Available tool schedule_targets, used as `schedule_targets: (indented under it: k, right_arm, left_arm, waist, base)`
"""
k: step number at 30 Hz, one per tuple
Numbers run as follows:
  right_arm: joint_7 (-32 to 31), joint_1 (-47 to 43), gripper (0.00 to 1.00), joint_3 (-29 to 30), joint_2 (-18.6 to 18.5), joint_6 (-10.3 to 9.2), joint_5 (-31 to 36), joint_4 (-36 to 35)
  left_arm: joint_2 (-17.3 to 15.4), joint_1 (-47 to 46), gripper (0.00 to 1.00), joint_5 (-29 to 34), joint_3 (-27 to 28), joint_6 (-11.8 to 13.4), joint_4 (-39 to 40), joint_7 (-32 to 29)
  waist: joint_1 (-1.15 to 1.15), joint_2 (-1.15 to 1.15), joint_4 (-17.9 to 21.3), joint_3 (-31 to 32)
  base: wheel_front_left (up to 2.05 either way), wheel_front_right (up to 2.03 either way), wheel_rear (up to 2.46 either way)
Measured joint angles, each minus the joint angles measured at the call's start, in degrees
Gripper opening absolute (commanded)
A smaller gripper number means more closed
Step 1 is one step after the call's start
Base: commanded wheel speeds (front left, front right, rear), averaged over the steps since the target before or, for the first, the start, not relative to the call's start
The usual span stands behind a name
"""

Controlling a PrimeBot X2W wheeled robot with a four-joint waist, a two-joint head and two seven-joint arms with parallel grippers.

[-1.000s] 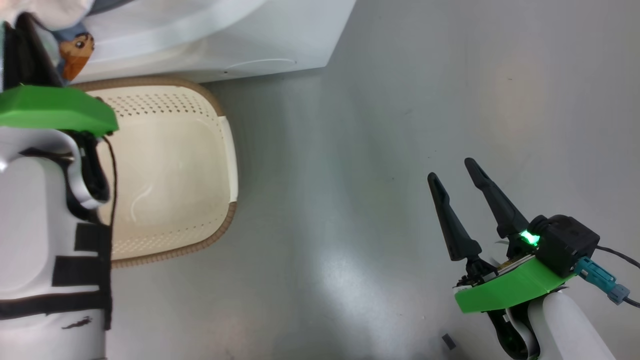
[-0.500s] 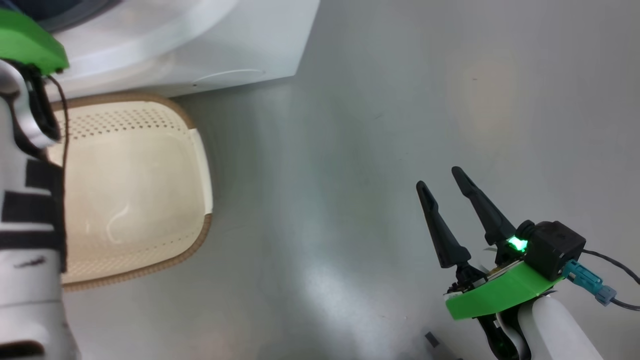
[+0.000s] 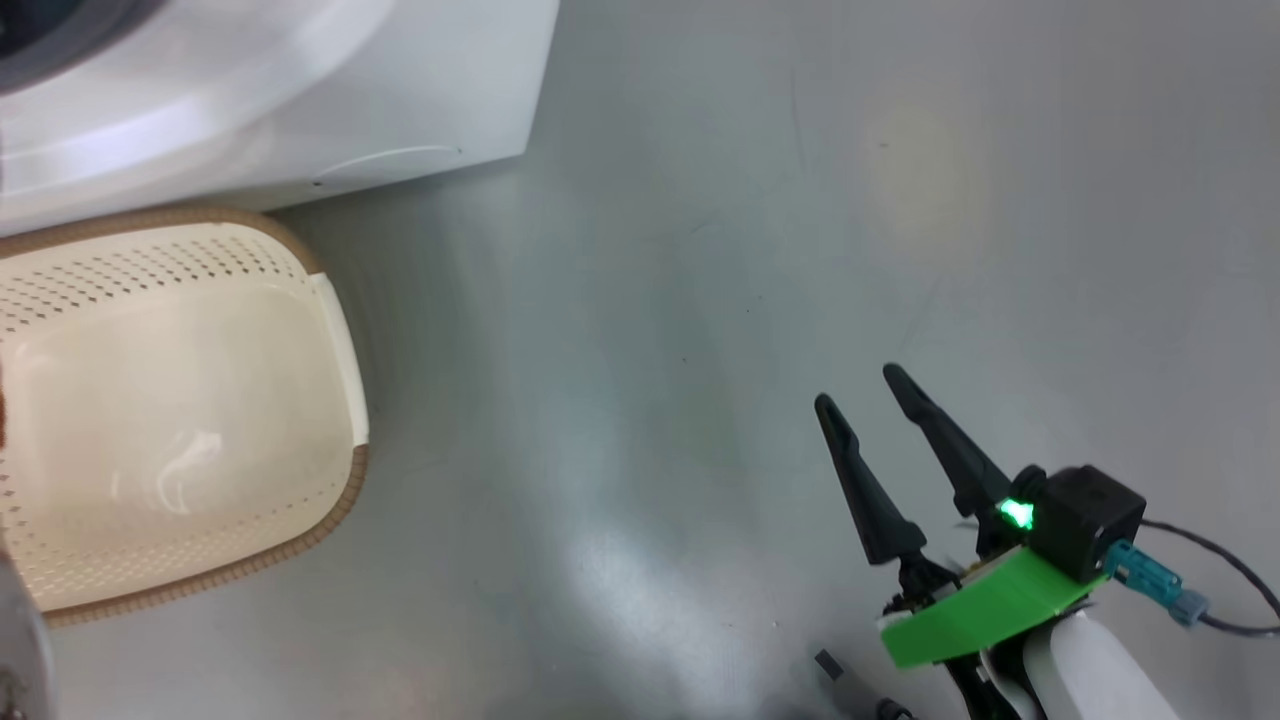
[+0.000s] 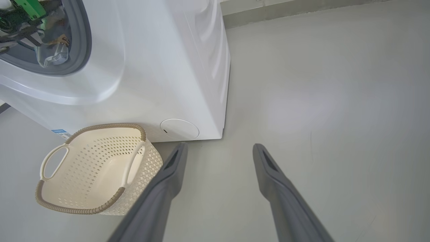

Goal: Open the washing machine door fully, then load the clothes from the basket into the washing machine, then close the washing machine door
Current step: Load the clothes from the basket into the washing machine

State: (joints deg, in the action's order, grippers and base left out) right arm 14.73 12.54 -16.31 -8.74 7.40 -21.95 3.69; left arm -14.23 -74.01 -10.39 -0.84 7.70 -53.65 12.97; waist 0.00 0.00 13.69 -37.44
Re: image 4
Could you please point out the cream perforated laundry basket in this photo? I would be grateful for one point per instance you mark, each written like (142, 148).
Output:
(97, 174)

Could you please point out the round white filter cover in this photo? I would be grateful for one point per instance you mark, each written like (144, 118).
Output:
(179, 128)

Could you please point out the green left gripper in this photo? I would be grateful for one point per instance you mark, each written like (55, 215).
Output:
(30, 8)

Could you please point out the blue energy label sticker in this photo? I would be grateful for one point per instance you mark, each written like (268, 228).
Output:
(61, 133)

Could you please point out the blue patterned garment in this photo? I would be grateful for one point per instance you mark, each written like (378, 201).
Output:
(53, 50)

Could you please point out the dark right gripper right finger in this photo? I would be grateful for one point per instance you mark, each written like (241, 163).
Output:
(285, 205)

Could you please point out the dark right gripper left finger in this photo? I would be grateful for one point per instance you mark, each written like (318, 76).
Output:
(158, 201)

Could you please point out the white front-load washing machine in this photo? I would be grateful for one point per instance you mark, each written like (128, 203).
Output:
(151, 67)

